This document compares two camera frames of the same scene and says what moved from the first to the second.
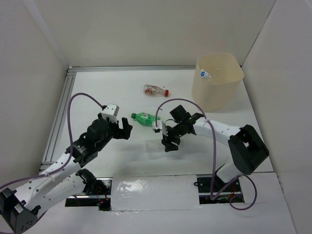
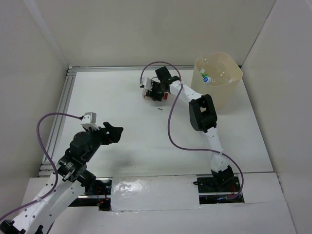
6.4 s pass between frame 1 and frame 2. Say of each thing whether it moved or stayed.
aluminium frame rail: stayed
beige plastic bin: stayed
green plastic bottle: moved
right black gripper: moved
